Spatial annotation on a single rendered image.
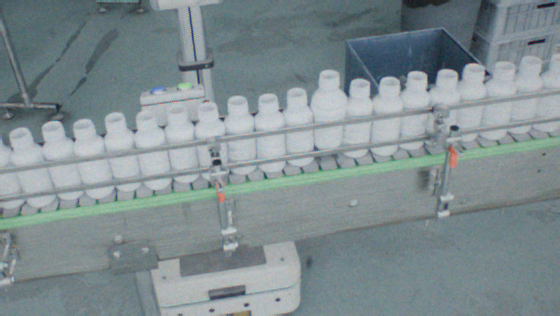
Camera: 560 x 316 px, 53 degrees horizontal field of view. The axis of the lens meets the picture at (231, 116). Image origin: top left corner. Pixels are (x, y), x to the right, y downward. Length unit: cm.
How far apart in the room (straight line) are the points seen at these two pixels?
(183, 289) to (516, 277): 124
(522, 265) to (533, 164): 114
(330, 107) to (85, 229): 55
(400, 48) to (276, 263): 82
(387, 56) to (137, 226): 101
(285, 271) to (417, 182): 83
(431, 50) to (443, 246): 89
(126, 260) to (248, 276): 78
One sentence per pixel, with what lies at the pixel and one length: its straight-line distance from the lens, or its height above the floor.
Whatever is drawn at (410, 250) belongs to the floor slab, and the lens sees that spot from 241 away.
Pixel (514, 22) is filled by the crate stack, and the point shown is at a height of 32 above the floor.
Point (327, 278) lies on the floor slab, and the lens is 227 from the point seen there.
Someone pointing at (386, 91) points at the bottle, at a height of 115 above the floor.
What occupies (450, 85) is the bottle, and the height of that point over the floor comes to 115.
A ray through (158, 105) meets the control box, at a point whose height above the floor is 110.
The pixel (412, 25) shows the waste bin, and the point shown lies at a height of 37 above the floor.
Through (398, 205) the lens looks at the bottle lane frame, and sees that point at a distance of 129.
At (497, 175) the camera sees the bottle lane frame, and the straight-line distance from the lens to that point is 134.
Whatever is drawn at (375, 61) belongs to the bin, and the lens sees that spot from 184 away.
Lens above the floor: 175
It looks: 34 degrees down
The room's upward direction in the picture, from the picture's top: 5 degrees counter-clockwise
